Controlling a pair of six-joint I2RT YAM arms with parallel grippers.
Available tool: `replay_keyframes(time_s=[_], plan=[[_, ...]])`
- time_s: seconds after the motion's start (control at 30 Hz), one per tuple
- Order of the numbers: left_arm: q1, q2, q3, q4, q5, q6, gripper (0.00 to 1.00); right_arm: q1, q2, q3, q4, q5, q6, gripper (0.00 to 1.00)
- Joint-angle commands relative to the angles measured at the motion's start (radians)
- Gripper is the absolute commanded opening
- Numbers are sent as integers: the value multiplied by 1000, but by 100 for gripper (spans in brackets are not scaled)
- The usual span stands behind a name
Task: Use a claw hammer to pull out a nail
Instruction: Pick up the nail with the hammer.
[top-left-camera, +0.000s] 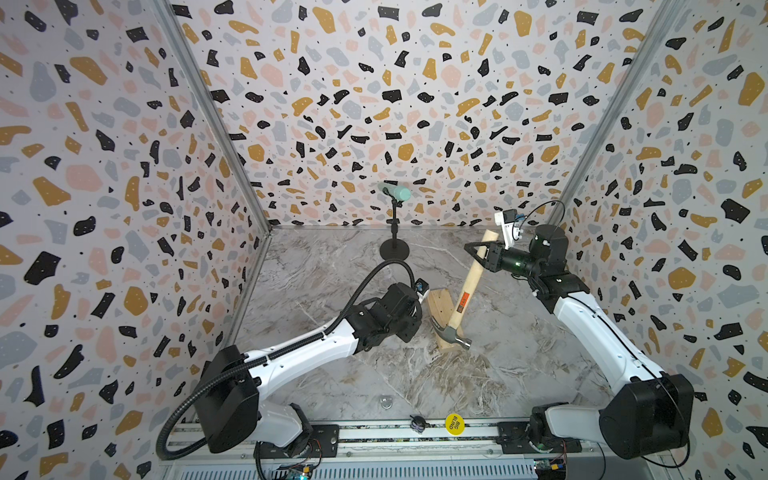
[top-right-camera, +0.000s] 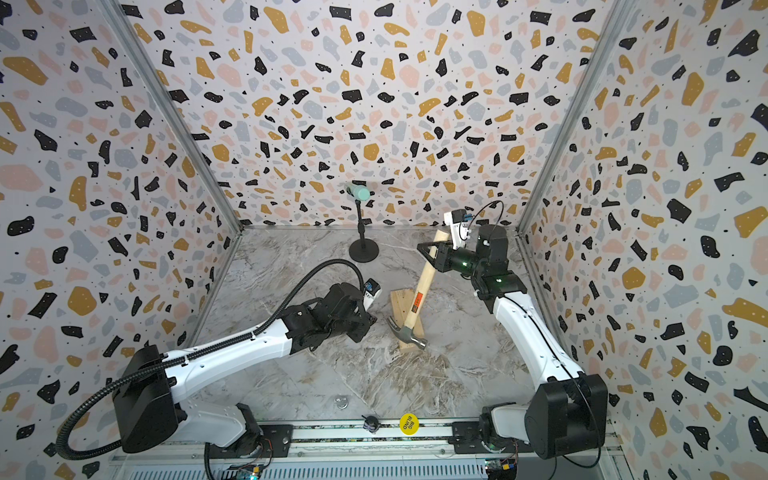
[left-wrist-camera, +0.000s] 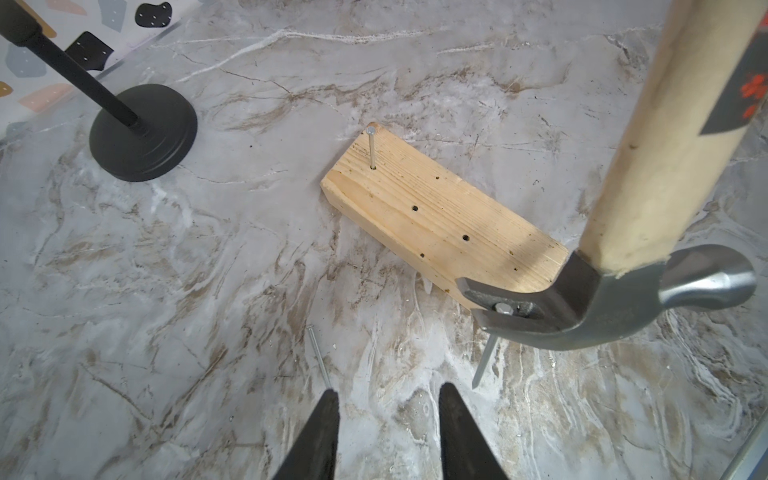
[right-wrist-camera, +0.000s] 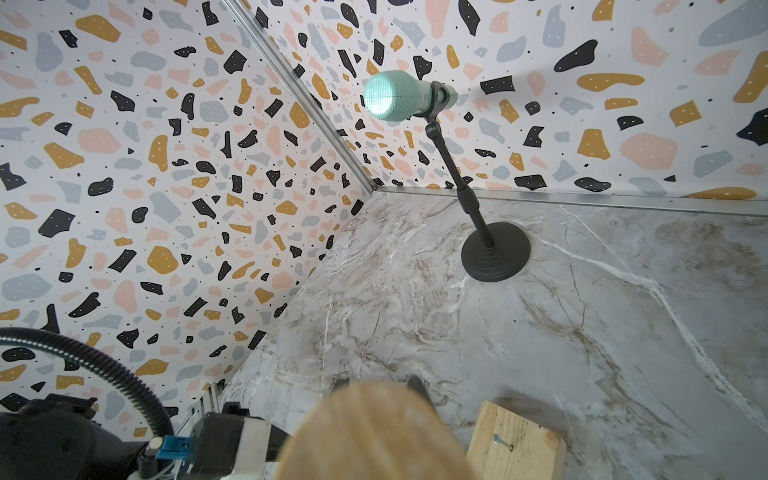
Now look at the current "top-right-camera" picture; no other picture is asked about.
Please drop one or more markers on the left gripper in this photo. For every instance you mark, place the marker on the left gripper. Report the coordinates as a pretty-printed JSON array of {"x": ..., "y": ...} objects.
[{"x": 369, "y": 322}]

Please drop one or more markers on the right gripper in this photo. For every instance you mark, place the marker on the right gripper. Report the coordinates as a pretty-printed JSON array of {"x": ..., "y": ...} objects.
[{"x": 449, "y": 257}]

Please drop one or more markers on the wooden block with nails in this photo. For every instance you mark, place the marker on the wooden block with nails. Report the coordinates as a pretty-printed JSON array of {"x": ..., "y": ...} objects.
[{"x": 401, "y": 302}]

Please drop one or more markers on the wooden handle claw hammer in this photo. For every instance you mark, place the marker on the wooden handle claw hammer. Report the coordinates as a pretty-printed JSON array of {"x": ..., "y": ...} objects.
[{"x": 405, "y": 333}]

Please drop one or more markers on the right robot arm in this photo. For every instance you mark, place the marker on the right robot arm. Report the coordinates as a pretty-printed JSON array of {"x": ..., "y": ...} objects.
[{"x": 568, "y": 411}]

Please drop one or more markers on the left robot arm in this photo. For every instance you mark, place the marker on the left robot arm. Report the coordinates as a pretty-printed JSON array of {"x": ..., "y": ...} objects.
[{"x": 162, "y": 406}]

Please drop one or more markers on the microphone on black stand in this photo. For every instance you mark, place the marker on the microphone on black stand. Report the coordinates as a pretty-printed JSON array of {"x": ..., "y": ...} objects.
[{"x": 363, "y": 250}]

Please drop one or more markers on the yellow round sticker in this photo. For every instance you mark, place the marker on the yellow round sticker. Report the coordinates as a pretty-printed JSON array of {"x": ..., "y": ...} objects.
[{"x": 409, "y": 424}]

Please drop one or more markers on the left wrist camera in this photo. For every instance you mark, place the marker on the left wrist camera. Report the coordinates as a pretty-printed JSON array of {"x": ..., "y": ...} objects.
[{"x": 371, "y": 291}]

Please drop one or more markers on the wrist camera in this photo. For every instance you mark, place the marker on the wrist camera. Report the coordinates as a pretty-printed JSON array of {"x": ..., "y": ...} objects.
[
  {"x": 458, "y": 221},
  {"x": 371, "y": 291}
]

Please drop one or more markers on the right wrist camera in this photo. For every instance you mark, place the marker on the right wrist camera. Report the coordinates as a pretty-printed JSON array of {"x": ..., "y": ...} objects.
[{"x": 458, "y": 221}]

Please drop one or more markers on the black knob on rail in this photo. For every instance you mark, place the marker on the black knob on rail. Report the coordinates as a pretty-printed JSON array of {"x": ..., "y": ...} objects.
[{"x": 371, "y": 424}]

